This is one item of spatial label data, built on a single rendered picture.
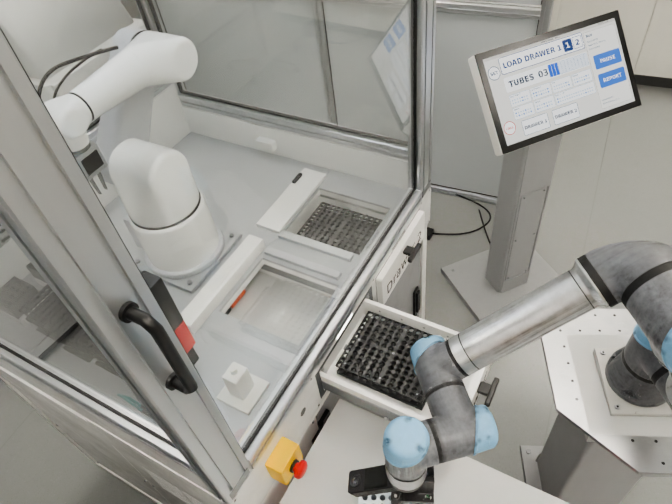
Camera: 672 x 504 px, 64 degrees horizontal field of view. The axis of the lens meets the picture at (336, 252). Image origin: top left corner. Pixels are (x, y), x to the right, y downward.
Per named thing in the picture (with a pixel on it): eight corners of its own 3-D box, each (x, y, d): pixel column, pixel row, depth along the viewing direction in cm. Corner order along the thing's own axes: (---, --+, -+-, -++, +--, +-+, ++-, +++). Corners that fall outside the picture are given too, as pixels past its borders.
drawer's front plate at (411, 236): (424, 236, 165) (424, 210, 157) (383, 306, 149) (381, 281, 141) (419, 235, 166) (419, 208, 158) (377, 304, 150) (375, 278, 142)
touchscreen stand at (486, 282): (589, 313, 236) (670, 113, 161) (500, 352, 228) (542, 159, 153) (521, 240, 269) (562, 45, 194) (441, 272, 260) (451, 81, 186)
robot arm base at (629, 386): (655, 345, 136) (668, 325, 128) (686, 402, 126) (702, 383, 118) (595, 354, 136) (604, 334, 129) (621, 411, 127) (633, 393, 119)
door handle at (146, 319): (207, 390, 76) (161, 310, 62) (195, 406, 74) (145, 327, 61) (181, 377, 78) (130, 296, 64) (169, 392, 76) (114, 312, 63)
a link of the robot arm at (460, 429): (477, 377, 95) (417, 393, 94) (504, 438, 88) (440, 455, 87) (473, 396, 101) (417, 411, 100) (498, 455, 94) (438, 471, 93)
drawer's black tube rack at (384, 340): (449, 355, 134) (451, 341, 130) (421, 415, 125) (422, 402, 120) (369, 324, 143) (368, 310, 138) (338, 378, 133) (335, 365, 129)
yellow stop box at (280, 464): (306, 458, 120) (301, 445, 115) (289, 488, 116) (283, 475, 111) (287, 448, 122) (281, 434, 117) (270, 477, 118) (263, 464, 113)
